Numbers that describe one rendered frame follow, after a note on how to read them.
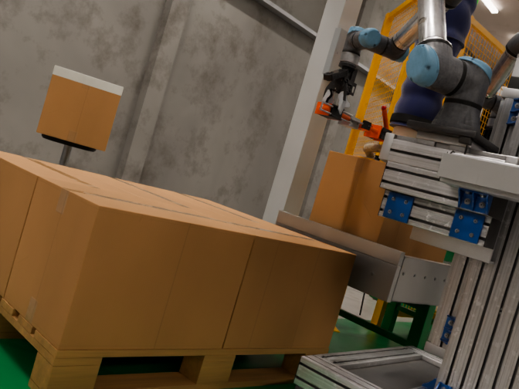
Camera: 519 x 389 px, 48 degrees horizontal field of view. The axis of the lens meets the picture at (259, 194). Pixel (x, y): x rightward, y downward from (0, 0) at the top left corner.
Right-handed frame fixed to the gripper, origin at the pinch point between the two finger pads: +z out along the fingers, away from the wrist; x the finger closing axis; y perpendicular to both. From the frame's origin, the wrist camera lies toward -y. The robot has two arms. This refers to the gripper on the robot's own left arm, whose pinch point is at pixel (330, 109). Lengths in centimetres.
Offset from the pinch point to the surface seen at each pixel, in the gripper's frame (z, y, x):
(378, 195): 27.4, 30.2, -13.7
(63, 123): 37, -31, 169
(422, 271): 53, 46, -35
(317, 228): 49, 24, 9
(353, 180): 23.7, 30.2, 1.8
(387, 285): 62, 25, -34
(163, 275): 70, -75, -23
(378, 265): 55, 25, -27
